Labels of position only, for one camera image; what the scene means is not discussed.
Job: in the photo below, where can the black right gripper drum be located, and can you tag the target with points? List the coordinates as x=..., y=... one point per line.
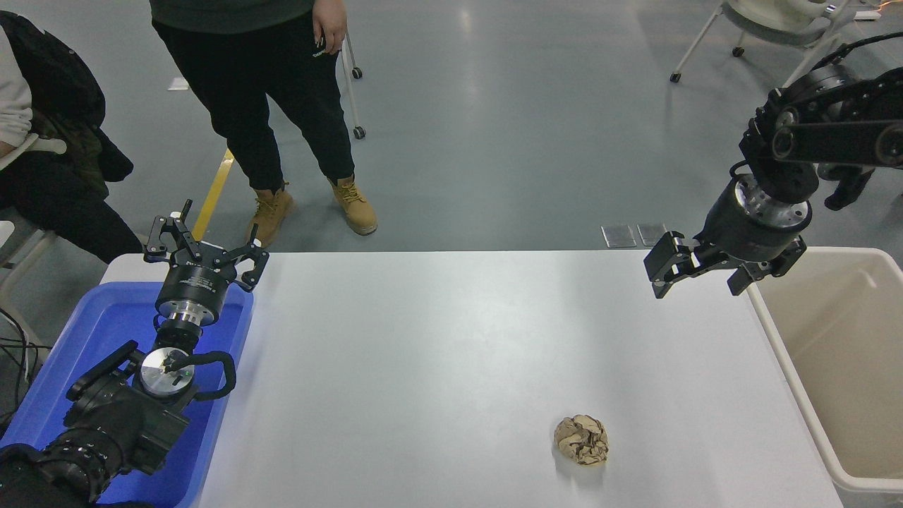
x=737, y=236

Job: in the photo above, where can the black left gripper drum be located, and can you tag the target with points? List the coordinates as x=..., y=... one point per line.
x=199, y=282

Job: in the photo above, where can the tan paper ball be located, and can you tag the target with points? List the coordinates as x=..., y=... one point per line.
x=582, y=441

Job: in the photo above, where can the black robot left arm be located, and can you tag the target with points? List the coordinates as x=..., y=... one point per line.
x=120, y=423

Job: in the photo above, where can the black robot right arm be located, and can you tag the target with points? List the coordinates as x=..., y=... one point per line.
x=832, y=141

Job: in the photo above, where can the standing person's hand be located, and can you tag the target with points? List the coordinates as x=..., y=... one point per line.
x=330, y=25

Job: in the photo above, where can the metal floor plate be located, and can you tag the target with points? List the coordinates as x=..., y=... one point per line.
x=619, y=236
x=653, y=234

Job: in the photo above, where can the large pale bin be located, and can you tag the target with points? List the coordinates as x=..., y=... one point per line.
x=846, y=353

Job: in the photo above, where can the blue plastic tray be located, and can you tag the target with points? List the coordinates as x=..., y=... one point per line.
x=92, y=331

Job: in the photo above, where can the grey white chair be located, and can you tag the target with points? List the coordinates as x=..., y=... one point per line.
x=25, y=243

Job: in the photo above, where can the standing person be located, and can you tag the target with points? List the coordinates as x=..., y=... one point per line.
x=240, y=85

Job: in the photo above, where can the seated person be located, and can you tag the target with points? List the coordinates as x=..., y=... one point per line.
x=49, y=106

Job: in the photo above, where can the white wheeled chair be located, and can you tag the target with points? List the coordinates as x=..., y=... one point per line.
x=776, y=14

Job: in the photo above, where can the white power strip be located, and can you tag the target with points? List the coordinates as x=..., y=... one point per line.
x=869, y=13

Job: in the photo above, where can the white wheeled frame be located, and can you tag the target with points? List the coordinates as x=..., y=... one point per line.
x=350, y=77

